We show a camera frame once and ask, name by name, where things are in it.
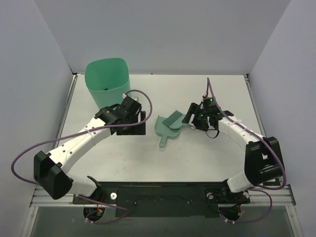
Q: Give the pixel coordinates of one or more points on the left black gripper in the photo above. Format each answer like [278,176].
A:
[132,127]

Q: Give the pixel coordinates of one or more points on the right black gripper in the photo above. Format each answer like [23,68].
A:
[193,114]

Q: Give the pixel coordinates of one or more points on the green plastic dustpan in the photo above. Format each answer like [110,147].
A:
[164,131]

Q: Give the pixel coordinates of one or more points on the green hand brush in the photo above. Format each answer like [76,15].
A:
[174,121]

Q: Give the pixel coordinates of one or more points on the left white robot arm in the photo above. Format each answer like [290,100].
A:
[51,169]

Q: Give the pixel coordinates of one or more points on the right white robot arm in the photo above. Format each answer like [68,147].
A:
[262,160]

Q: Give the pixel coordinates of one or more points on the green plastic waste bin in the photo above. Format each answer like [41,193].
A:
[112,73]

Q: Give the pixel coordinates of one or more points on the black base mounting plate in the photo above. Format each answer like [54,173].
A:
[169,199]

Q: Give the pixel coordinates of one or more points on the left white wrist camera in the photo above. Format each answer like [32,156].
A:
[134,98]

